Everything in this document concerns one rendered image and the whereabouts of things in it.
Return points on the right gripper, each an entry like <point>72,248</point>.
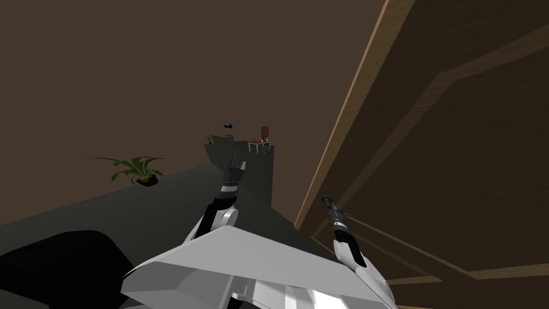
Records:
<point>334,210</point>

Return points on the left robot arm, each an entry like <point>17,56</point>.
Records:
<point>211,216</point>

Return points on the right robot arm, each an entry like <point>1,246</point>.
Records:
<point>349,246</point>

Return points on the green potted plant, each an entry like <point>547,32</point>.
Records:
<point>139,169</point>

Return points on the dark wall picture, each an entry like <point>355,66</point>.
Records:
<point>228,125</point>

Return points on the white table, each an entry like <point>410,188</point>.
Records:
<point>257,144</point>

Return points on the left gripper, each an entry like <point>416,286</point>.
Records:
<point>232,176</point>

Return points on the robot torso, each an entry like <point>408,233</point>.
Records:
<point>240,266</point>

